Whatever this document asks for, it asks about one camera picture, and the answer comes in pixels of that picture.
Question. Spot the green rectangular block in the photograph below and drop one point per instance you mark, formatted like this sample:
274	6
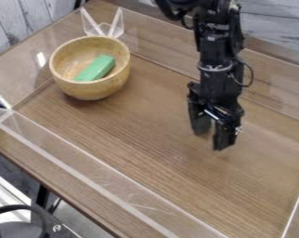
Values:
97	69

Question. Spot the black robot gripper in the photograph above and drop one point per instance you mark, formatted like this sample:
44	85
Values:
212	102

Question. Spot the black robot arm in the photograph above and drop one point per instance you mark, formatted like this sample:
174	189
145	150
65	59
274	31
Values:
216	28

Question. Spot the dark metal floor bracket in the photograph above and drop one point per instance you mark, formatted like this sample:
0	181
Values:
55	227

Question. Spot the brown wooden bowl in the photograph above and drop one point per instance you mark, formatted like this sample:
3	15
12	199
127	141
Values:
73	56

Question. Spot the black table leg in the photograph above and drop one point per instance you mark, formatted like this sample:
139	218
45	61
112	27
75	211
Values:
43	196

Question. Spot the clear acrylic tray walls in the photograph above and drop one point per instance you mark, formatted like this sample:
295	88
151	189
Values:
121	158

